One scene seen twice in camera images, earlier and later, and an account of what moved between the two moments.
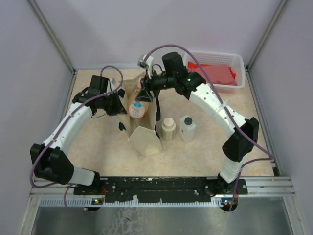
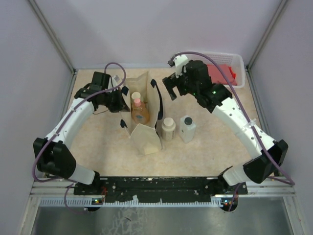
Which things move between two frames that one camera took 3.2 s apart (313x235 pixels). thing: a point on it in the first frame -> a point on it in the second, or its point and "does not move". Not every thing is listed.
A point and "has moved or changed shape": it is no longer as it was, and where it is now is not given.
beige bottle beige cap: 168,128 does not move
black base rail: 159,190 does not move
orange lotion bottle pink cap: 137,109 has moved or changed shape
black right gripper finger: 144,83 -> 181,87
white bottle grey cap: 187,129 does not move
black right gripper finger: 143,96 -> 169,82
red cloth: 216,73 does not move
